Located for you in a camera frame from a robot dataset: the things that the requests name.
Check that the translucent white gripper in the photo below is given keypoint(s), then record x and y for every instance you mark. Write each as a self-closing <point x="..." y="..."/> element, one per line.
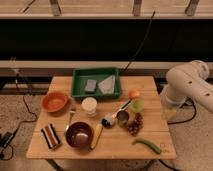
<point x="171" y="100"/>

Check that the grey sponge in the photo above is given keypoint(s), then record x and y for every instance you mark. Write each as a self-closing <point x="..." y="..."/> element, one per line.
<point x="90" y="86"/>

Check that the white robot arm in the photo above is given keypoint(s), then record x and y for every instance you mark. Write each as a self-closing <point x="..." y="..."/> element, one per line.
<point x="186" y="81"/>

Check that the small metal cup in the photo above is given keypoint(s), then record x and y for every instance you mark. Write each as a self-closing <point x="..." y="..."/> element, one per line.
<point x="122" y="117"/>

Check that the white paper cup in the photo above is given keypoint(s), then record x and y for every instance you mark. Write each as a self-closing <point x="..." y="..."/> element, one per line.
<point x="89" y="105"/>

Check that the bunch of dark grapes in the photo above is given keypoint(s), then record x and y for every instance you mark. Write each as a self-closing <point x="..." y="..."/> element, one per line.
<point x="135" y="126"/>

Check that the green plastic tray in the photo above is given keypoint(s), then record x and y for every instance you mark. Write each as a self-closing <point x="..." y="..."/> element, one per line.
<point x="80" y="77"/>

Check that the yellow corn cob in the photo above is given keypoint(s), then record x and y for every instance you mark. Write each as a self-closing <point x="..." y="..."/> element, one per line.
<point x="97" y="133"/>

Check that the dark red bowl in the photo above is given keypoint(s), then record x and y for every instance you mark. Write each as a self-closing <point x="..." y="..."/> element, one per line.
<point x="79" y="135"/>

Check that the orange plastic bowl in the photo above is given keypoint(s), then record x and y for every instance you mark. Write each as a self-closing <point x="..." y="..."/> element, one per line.
<point x="54" y="101"/>

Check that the black power adapter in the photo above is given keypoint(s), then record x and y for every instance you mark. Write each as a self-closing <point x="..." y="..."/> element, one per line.
<point x="6" y="139"/>

